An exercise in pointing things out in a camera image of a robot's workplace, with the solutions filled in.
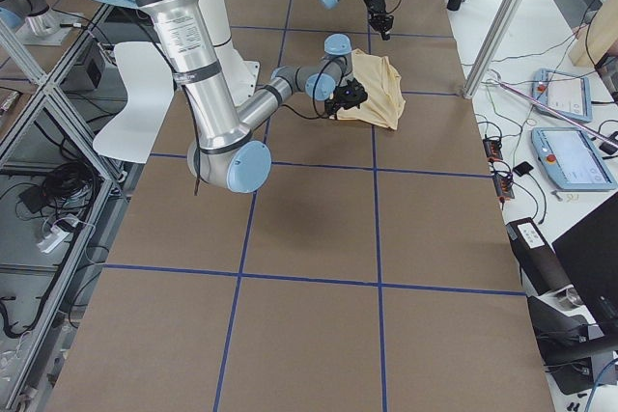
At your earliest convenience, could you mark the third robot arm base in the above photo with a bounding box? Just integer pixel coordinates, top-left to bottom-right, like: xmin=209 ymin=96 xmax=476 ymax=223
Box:
xmin=1 ymin=0 xmax=68 ymax=46

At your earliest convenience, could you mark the near blue teach pendant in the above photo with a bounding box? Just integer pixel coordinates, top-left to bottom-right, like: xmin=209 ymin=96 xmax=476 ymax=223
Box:
xmin=531 ymin=127 xmax=617 ymax=191

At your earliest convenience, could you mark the white chair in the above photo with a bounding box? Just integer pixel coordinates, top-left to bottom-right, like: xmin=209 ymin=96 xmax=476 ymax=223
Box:
xmin=93 ymin=41 xmax=174 ymax=164

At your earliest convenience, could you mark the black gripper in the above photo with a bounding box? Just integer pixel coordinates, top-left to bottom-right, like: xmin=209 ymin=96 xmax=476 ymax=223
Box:
xmin=364 ymin=0 xmax=394 ymax=41
xmin=324 ymin=78 xmax=368 ymax=117

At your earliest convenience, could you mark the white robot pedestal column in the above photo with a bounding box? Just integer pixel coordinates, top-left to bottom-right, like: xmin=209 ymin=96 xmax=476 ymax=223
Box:
xmin=199 ymin=0 xmax=260 ymax=107

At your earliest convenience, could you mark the aluminium frame post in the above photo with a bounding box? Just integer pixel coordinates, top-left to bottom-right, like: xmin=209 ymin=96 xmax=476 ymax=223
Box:
xmin=462 ymin=0 xmax=522 ymax=99

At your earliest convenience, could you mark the blue teach pendant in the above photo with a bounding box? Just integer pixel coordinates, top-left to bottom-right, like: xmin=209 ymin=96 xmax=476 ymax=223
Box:
xmin=531 ymin=127 xmax=617 ymax=191
xmin=531 ymin=69 xmax=592 ymax=123

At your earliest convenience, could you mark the cream yellow long-sleeve shirt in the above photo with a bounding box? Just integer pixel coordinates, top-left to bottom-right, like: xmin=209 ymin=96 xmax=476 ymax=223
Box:
xmin=336 ymin=48 xmax=406 ymax=130

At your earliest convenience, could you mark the metal stick green handle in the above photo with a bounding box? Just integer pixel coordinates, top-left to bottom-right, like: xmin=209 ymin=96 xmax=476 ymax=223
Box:
xmin=488 ymin=79 xmax=618 ymax=149

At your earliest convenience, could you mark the far blue teach pendant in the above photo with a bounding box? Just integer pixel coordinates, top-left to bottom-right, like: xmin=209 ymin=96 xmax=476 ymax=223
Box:
xmin=531 ymin=69 xmax=592 ymax=123

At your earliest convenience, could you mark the black monitor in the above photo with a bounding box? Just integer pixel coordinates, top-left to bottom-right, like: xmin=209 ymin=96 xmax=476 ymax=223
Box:
xmin=552 ymin=195 xmax=617 ymax=334

